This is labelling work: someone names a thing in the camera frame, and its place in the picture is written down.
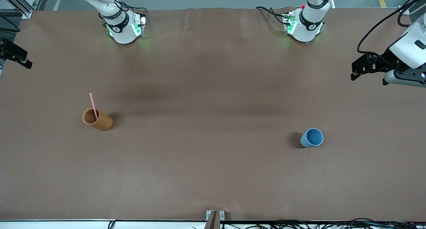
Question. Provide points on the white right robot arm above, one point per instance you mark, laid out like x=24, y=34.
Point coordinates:
x=123, y=32

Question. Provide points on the pink chopstick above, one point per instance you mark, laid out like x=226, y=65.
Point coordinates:
x=93, y=106

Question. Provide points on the aluminium frame profile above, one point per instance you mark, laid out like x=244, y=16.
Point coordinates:
x=414, y=14
x=20, y=4

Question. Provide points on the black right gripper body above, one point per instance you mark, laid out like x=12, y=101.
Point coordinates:
x=10, y=50

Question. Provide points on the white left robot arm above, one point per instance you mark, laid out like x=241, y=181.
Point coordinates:
x=305, y=31

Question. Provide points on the brown wooden cup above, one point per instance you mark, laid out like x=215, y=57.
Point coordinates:
x=100, y=120

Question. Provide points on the blue cup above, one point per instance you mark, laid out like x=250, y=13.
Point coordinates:
x=312, y=138

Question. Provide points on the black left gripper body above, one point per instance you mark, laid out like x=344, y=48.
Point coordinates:
x=381, y=61

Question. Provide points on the metal bracket with post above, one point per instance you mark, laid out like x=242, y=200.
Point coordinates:
x=214, y=219

